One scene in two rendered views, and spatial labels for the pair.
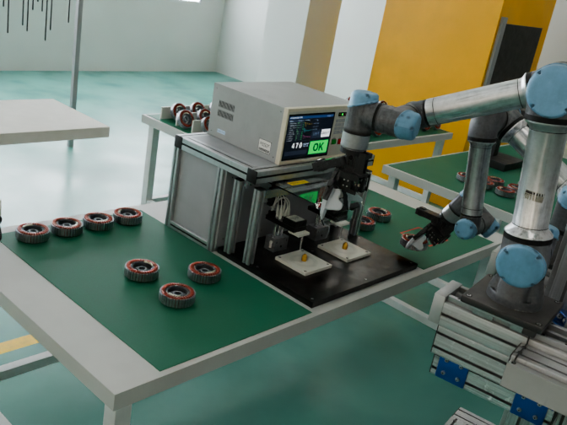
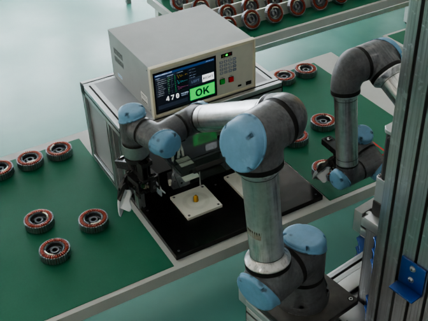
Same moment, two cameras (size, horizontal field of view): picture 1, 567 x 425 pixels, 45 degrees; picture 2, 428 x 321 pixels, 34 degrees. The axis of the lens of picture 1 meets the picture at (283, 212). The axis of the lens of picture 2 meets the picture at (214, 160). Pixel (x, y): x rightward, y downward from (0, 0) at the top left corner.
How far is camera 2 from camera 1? 125 cm
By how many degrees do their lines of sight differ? 25
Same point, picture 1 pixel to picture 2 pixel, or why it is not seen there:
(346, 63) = not seen: outside the picture
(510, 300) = (283, 304)
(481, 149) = (341, 104)
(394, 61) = not seen: outside the picture
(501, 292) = not seen: hidden behind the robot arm
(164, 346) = (20, 309)
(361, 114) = (125, 131)
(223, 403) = (174, 300)
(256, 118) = (135, 71)
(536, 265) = (262, 296)
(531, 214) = (254, 249)
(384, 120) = (141, 140)
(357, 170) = (139, 176)
